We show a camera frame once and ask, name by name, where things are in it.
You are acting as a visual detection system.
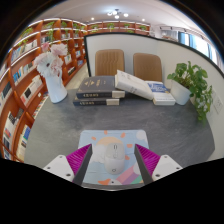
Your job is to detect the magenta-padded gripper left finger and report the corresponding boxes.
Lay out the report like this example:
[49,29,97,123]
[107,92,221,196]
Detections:
[42,143,94,187]

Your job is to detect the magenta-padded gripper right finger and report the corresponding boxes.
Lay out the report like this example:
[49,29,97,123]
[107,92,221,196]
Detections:
[133,143,184,186]

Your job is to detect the light grey computer mouse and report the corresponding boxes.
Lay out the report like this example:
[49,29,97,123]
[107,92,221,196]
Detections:
[103,143,126,175]

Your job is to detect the pastel sun cloud mouse pad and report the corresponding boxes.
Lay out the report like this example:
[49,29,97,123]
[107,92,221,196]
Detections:
[77,129,150,187]

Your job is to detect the white blue flat book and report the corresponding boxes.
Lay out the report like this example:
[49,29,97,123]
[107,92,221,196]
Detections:
[145,81,177,107]

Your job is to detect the thin dark hardcover book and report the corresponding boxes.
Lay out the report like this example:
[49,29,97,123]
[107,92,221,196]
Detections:
[72,96,120,107]

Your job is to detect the white ceramic vase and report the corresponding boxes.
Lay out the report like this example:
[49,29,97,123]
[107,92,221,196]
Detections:
[44,73,68,104]

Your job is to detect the green plant in white pot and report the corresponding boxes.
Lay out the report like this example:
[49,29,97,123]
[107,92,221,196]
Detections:
[166,60,214,124]

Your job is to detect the white leaning book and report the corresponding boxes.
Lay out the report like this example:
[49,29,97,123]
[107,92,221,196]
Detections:
[114,69,155,101]

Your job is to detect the thick dark hardcover book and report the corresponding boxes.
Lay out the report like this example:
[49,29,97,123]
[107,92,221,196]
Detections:
[75,75,126,100]

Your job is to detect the orange wooden bookshelf unit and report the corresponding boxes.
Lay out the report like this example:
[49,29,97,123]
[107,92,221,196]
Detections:
[0,17,151,163]

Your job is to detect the tan upholstered chair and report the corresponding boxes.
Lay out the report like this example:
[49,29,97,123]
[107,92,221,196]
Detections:
[133,52,164,83]
[94,48,126,77]

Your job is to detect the pink white flower bouquet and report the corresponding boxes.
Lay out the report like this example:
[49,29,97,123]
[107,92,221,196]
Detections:
[33,42,69,79]

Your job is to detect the window with vertical frames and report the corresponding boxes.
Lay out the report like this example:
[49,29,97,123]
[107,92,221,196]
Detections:
[159,25,224,68]

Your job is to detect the round ceiling lights cluster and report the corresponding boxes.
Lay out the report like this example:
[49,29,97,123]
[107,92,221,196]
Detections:
[106,8,130,20]

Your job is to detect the white wall socket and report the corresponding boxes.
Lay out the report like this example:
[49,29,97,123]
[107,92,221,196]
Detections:
[211,89,224,114]

